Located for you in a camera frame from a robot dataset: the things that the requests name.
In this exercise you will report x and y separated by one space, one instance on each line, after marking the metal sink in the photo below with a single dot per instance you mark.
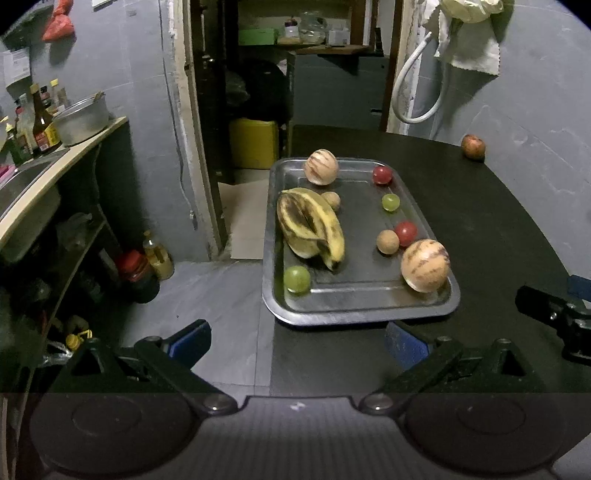
23 184

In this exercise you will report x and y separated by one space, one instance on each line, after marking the small striped pepino melon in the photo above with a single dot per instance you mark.
425 264

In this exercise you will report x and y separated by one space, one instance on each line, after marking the dark sauce bottle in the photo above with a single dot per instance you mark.
44 134

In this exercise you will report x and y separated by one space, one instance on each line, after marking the large striped pepino melon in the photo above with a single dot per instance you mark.
321 167

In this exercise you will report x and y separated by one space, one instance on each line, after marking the metal pot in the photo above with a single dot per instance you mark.
83 122

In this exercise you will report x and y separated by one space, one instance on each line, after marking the long yellow banana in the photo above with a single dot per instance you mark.
333 226

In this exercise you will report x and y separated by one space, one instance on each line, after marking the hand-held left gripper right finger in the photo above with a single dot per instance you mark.
406 344

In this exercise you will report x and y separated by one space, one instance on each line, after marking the pale yellow crumpled bag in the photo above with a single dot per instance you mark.
468 9

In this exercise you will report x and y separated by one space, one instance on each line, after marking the red apple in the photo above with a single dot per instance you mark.
473 146

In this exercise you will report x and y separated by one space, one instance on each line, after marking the brown round fruit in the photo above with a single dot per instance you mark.
387 241
333 202

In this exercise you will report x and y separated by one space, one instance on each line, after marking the clear plastic bag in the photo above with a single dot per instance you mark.
314 27

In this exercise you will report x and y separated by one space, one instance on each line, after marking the cooking oil bottle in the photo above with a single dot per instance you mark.
159 261

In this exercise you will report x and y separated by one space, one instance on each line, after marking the white cloth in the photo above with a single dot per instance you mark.
478 53

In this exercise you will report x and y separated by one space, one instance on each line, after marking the wooden shelf counter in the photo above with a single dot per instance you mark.
69 154

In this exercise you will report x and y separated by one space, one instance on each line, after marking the red mesh bag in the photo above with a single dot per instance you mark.
59 27
64 5

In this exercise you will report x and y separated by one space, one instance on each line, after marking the yellow-capped clear bottle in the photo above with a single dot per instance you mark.
57 94

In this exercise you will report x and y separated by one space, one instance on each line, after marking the cardboard sheet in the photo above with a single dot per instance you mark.
244 221

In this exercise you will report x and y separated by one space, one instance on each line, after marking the dark cabinet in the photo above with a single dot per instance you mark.
341 87

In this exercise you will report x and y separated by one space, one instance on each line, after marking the green grape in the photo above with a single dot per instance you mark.
390 202
296 279

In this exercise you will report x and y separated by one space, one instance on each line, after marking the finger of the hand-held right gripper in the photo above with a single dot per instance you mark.
581 287
545 304

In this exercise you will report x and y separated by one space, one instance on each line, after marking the green box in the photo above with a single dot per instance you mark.
257 37

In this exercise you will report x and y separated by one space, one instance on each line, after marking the red cherry tomato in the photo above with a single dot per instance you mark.
408 232
382 175

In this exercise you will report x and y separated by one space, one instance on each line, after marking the red-lidded dark jar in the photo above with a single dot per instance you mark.
136 277

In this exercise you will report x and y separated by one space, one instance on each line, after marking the metal baking tray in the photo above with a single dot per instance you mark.
364 281

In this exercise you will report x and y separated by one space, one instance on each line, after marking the yellow-capped container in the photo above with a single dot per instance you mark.
76 340

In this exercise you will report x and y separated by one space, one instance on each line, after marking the yellow jerry can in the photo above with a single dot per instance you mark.
254 143

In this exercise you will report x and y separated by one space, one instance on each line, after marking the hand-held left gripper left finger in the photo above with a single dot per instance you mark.
191 344

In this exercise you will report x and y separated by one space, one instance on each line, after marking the short spotted banana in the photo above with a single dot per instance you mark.
295 226

